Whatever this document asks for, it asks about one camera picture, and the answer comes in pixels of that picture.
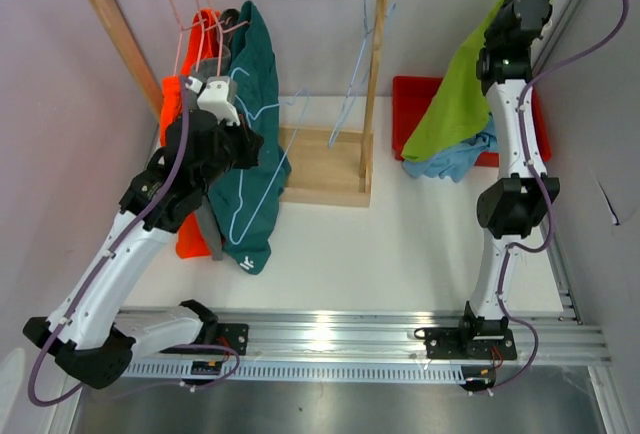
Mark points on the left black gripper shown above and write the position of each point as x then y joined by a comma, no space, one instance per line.
251,143

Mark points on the teal shorts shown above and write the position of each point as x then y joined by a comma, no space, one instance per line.
246,202

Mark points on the orange shorts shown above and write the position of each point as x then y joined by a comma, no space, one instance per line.
190,243

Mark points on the grey shorts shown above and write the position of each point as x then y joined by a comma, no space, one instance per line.
205,217

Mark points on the light blue shorts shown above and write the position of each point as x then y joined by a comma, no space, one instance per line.
455,162

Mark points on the lime green shorts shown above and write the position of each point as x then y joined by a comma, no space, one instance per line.
459,109

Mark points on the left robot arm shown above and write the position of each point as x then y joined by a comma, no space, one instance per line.
84,335

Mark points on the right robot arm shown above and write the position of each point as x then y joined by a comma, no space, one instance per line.
523,192

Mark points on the wooden clothes rack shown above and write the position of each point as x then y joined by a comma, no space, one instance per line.
338,175

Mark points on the red plastic bin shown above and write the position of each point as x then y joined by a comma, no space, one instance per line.
411,97

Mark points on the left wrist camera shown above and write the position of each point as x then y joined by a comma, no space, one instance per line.
216,95

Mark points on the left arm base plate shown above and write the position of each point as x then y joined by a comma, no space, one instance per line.
232,335

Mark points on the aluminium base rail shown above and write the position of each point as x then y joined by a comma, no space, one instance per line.
388,337

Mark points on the white slotted cable duct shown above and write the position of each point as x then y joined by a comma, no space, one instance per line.
183,369

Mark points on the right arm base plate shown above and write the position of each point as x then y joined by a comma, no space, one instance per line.
448,343

